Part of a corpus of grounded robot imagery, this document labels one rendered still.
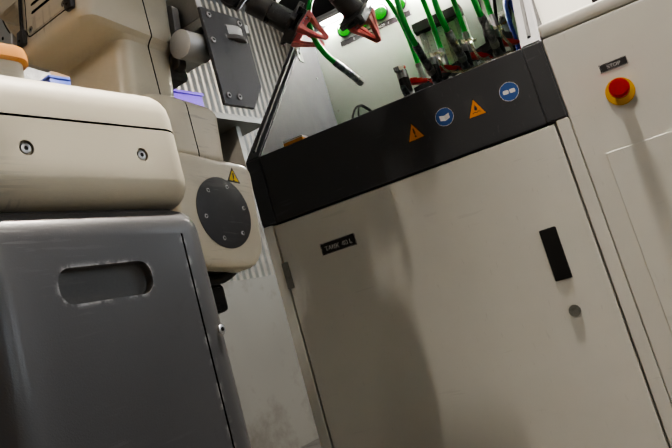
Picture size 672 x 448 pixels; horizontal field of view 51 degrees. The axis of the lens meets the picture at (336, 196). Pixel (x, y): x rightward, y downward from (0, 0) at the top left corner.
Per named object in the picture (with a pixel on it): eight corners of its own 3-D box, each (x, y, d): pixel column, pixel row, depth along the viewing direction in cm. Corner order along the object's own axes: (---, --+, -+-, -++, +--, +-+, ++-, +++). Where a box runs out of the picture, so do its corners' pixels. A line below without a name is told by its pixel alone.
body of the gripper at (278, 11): (296, 31, 176) (269, 17, 176) (307, 3, 168) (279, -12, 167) (286, 48, 173) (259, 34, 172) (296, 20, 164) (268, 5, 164)
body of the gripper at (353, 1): (373, -1, 170) (353, -25, 167) (363, 20, 163) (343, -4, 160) (353, 12, 174) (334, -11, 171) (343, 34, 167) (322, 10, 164)
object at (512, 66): (277, 223, 159) (259, 156, 162) (286, 223, 163) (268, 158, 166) (547, 123, 135) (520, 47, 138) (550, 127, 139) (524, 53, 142)
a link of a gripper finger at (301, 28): (327, 42, 176) (293, 24, 175) (335, 23, 170) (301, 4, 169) (317, 60, 172) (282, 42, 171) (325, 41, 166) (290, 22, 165)
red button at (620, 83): (609, 106, 127) (599, 79, 128) (610, 109, 131) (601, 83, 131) (639, 95, 125) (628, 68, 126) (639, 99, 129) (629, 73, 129)
